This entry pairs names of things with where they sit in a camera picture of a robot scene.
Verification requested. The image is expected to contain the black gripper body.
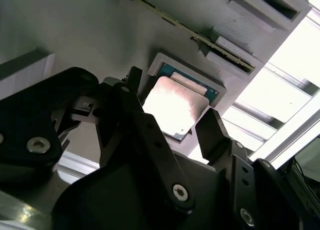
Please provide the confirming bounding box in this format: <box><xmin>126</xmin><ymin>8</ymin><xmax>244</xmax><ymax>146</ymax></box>
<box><xmin>53</xmin><ymin>151</ymin><xmax>241</xmax><ymax>230</ymax></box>

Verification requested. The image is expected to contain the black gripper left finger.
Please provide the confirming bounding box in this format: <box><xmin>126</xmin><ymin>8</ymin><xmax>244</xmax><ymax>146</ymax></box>
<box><xmin>0</xmin><ymin>66</ymin><xmax>198</xmax><ymax>213</ymax></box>

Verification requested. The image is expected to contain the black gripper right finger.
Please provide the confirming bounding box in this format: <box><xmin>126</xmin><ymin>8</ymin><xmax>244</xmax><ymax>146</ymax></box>
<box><xmin>194</xmin><ymin>107</ymin><xmax>313</xmax><ymax>230</ymax></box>

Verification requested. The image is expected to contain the silver CPU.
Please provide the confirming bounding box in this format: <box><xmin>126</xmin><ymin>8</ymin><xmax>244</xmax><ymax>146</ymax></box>
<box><xmin>142</xmin><ymin>62</ymin><xmax>219</xmax><ymax>142</ymax></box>

